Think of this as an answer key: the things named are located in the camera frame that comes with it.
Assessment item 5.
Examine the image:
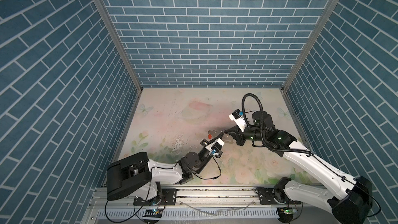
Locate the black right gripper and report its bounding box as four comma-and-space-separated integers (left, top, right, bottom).
224, 122, 266, 145

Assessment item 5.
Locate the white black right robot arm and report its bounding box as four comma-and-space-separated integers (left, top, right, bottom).
225, 110, 374, 224

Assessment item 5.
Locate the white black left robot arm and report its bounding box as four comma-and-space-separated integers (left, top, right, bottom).
107, 132, 225, 201

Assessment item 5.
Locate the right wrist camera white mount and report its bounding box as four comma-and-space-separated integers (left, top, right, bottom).
229, 109, 248, 132

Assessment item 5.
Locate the black corrugated cable hose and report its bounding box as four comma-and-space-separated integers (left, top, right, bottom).
241, 93, 313, 156

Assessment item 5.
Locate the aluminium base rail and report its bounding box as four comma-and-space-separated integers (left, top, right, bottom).
93, 185, 343, 207

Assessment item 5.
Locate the white slotted cable duct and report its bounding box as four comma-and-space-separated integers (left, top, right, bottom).
96, 207, 280, 220

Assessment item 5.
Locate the aluminium corner post right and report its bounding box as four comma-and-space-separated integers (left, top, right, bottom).
281, 0, 355, 93

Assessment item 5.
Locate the aluminium corner post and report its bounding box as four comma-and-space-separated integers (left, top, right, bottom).
281, 0, 355, 93
80, 0, 143, 93

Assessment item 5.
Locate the aluminium corner post left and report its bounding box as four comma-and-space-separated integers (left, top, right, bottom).
80, 0, 143, 93

